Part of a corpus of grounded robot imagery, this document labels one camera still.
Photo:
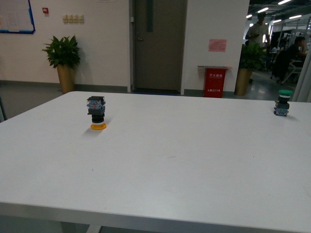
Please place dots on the yellow push button switch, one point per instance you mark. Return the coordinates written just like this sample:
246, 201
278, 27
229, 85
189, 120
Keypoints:
96, 108

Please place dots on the red fire alarm button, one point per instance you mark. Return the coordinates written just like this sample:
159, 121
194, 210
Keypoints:
45, 10

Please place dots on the red fire extinguisher box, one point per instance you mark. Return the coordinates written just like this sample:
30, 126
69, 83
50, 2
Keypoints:
214, 81

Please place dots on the grey door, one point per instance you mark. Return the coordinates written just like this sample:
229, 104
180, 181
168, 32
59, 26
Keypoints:
159, 43

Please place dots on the pink paper notice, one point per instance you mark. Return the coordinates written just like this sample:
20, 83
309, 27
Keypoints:
217, 45

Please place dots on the left potted green plant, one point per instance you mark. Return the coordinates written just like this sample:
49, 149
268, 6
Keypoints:
63, 55

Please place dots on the potted green plant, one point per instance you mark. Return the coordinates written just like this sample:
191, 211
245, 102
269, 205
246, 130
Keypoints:
63, 55
250, 60

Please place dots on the right potted green plant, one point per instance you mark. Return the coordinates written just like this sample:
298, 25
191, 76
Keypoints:
250, 60

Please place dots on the standing person in white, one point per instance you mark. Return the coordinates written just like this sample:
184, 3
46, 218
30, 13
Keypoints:
259, 32

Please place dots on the seated person in black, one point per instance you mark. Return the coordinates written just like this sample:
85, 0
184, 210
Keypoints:
297, 49

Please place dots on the white office chair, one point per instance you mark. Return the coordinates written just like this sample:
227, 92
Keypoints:
292, 69

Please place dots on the blue framed notice board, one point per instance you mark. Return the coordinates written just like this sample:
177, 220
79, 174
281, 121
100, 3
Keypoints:
16, 17

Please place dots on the green push button switch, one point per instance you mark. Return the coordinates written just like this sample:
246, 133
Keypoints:
282, 106

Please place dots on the beige wall switch panel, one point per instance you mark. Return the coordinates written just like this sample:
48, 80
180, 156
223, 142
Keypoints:
73, 19

